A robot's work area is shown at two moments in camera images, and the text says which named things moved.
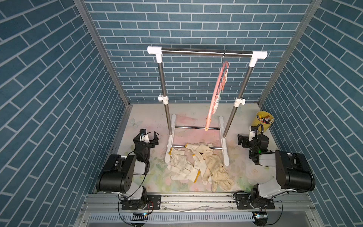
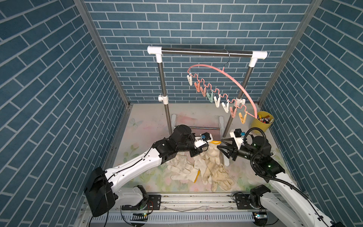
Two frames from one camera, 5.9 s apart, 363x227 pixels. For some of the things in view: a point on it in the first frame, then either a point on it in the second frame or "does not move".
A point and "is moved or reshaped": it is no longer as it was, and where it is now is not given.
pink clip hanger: x=221 y=81 is moved or reshaped
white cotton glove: x=204 y=148 is moved or reshaped
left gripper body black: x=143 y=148 -> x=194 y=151
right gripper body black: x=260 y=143 -> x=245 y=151
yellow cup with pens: x=263 y=117 does not move
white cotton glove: x=187 y=172 does not move
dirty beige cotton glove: x=219 y=176 does not move
